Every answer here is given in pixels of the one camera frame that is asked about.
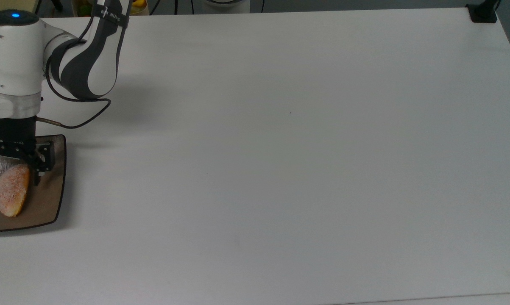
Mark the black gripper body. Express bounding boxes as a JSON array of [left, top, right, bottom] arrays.
[[0, 117, 38, 159]]

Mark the sugar-coated bread roll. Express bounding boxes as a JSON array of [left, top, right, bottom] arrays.
[[0, 164, 31, 218]]

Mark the brown square ceramic plate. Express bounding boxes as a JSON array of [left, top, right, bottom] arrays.
[[0, 134, 67, 233]]

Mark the beige furniture panel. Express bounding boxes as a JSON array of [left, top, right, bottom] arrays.
[[0, 0, 42, 19]]

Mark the box of colourful toy fruit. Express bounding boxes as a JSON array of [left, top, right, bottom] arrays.
[[74, 0, 150, 17]]

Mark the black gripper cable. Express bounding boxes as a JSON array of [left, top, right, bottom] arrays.
[[36, 17, 112, 129]]

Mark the black table clamp mount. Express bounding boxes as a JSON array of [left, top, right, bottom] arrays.
[[466, 0, 499, 24]]

